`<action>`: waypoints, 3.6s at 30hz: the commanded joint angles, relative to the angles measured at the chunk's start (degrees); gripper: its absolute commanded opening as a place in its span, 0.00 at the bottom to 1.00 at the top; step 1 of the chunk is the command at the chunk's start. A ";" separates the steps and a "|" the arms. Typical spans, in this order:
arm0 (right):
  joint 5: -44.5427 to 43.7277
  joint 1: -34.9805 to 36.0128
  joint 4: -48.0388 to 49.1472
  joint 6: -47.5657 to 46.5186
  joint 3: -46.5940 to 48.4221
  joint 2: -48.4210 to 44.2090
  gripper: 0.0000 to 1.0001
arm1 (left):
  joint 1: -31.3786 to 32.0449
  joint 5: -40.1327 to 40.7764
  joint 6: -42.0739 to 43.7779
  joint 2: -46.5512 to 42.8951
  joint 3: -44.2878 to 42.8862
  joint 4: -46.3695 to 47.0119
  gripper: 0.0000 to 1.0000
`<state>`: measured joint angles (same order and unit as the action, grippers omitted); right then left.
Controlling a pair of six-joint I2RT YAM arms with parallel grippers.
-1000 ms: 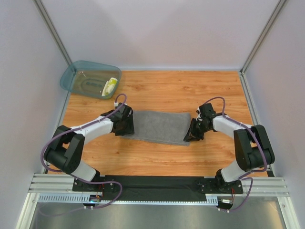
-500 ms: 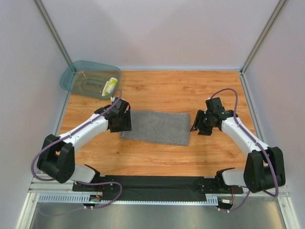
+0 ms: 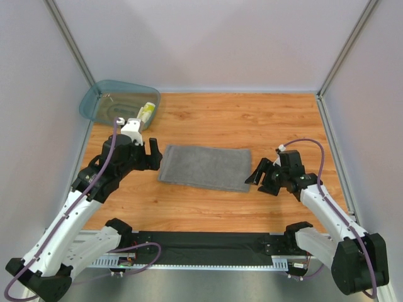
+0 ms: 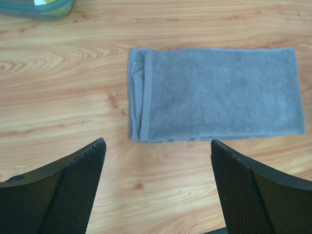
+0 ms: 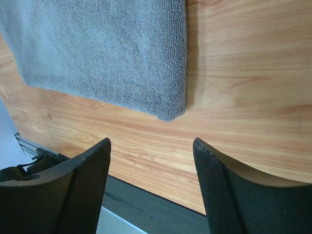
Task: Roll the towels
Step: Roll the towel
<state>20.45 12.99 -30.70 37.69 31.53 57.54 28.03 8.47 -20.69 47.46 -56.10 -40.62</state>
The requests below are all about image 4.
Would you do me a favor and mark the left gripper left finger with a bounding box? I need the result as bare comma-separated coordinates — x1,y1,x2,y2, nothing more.
0,138,106,234

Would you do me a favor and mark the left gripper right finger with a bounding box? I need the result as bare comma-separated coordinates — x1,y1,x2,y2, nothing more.
211,139,312,234

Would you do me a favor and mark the grey towel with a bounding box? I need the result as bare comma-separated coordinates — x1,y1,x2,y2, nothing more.
127,47,306,143

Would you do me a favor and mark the yellow green patterned towel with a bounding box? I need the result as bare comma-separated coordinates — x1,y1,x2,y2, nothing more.
34,0,73,17

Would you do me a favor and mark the teal transparent plastic tub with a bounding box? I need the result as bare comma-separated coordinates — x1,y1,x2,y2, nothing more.
0,0,75,20

